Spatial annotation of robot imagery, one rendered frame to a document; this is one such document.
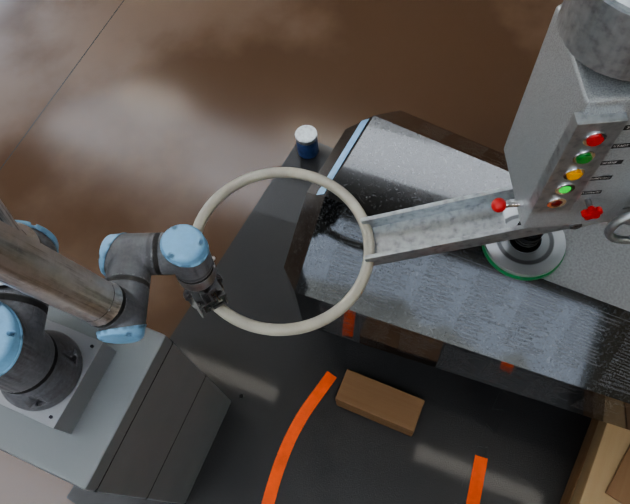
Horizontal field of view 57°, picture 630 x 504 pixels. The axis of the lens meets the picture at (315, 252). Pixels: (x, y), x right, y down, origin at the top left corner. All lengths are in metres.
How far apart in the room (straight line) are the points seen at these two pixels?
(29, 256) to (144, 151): 1.99
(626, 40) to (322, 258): 1.08
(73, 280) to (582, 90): 0.89
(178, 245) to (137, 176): 1.70
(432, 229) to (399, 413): 0.84
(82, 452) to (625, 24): 1.38
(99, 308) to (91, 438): 0.49
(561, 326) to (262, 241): 1.34
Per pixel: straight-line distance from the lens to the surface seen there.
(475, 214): 1.53
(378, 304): 1.74
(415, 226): 1.54
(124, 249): 1.25
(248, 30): 3.34
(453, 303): 1.69
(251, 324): 1.43
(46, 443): 1.60
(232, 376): 2.35
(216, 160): 2.82
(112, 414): 1.54
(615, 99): 1.03
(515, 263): 1.61
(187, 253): 1.20
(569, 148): 1.07
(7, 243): 0.99
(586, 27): 0.98
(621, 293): 1.70
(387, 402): 2.16
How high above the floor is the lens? 2.25
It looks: 64 degrees down
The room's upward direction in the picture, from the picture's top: 9 degrees counter-clockwise
